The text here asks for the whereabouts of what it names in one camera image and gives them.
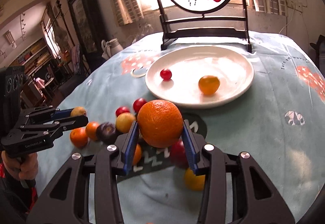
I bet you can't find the small green-yellow fruit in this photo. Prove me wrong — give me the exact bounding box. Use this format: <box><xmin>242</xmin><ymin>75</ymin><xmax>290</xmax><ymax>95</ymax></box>
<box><xmin>70</xmin><ymin>106</ymin><xmax>87</xmax><ymax>117</ymax></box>

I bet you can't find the greenish yellow mandarin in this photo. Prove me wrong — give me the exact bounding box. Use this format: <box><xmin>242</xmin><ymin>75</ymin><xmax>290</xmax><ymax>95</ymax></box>
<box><xmin>183</xmin><ymin>168</ymin><xmax>205</xmax><ymax>192</ymax></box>

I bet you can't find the dark red plum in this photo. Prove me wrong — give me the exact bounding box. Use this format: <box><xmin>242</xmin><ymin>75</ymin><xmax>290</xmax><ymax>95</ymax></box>
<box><xmin>170</xmin><ymin>140</ymin><xmax>189</xmax><ymax>170</ymax></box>

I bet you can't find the dark wrinkled passion fruit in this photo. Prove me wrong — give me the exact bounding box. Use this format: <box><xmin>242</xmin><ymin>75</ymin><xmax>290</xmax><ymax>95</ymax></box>
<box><xmin>96</xmin><ymin>122</ymin><xmax>121</xmax><ymax>145</ymax></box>

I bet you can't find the small orange mandarin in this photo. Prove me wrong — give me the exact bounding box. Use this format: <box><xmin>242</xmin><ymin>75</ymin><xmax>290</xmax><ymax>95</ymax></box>
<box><xmin>85</xmin><ymin>122</ymin><xmax>100</xmax><ymax>142</ymax></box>

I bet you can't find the large textured orange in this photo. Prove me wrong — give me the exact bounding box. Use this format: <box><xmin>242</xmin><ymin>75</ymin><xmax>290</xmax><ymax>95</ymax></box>
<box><xmin>137</xmin><ymin>100</ymin><xmax>183</xmax><ymax>148</ymax></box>

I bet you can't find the yellow-orange mandarin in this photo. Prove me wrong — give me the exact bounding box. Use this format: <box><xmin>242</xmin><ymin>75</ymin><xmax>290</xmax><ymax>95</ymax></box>
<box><xmin>198</xmin><ymin>76</ymin><xmax>220</xmax><ymax>96</ymax></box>

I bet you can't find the yellow round fruit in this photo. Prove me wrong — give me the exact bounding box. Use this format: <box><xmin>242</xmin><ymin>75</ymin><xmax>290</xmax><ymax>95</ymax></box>
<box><xmin>115</xmin><ymin>112</ymin><xmax>136</xmax><ymax>133</ymax></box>

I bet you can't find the person's left hand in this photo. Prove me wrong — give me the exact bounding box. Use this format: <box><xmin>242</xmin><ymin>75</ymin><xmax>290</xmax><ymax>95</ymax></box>
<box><xmin>1</xmin><ymin>151</ymin><xmax>39</xmax><ymax>181</ymax></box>

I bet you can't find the red cherry tomato small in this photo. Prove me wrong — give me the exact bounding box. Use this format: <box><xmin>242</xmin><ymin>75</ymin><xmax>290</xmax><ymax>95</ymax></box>
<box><xmin>115</xmin><ymin>106</ymin><xmax>130</xmax><ymax>117</ymax></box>

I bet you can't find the standing electric fan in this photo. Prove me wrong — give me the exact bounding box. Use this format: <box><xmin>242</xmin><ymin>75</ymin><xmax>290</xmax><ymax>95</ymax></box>
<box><xmin>52</xmin><ymin>25</ymin><xmax>69</xmax><ymax>52</ymax></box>

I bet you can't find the white ceramic jug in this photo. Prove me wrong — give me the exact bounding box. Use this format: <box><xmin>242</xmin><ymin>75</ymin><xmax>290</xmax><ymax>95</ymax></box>
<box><xmin>101</xmin><ymin>38</ymin><xmax>123</xmax><ymax>60</ymax></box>

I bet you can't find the light blue printed tablecloth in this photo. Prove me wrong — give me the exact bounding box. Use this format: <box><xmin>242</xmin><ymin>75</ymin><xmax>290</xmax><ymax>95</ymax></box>
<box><xmin>35</xmin><ymin>30</ymin><xmax>325</xmax><ymax>224</ymax></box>

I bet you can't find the white oval plate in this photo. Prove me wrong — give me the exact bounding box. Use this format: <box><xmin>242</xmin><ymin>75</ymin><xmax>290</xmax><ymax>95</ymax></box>
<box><xmin>145</xmin><ymin>45</ymin><xmax>254</xmax><ymax>108</ymax></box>

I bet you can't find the black framed round painted screen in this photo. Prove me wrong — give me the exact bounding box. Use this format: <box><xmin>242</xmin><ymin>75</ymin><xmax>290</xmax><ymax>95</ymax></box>
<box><xmin>144</xmin><ymin>0</ymin><xmax>252</xmax><ymax>54</ymax></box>

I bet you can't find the dark framed wall painting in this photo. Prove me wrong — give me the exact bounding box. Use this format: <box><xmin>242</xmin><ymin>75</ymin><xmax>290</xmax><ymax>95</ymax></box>
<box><xmin>67</xmin><ymin>0</ymin><xmax>107</xmax><ymax>71</ymax></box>

